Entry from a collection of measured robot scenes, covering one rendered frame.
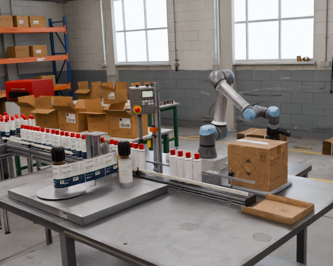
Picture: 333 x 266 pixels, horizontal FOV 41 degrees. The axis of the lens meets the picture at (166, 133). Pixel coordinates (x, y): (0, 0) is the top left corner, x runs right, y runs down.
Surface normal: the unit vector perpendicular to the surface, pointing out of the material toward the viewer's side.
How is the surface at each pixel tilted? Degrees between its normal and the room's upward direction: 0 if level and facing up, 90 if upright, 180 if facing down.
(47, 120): 90
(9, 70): 90
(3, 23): 91
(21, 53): 91
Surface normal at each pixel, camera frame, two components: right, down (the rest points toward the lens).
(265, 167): -0.67, 0.18
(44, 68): 0.78, 0.09
